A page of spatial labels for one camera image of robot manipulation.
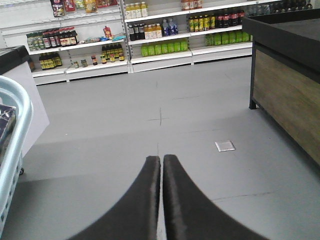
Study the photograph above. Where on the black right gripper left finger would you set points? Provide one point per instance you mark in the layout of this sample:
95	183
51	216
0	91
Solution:
135	215

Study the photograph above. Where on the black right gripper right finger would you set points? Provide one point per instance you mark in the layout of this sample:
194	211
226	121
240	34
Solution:
190	215

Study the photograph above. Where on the light blue plastic basket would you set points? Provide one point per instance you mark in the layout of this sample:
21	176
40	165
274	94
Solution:
12	163

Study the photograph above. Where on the dark blue Chocofello cookie box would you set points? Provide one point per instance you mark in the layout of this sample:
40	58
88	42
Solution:
7	124

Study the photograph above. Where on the steel floor socket cover far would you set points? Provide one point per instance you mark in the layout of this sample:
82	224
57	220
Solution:
224	146

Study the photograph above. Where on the red spout pouch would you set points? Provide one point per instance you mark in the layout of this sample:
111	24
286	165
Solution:
107	33

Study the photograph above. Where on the white supermarket shelf unit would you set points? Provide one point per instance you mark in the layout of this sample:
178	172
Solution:
66	41

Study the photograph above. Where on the far white chest freezer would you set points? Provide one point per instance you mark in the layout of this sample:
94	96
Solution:
14	64

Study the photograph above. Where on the wooden display stand black frame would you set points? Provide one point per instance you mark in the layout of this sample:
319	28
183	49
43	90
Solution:
285	73

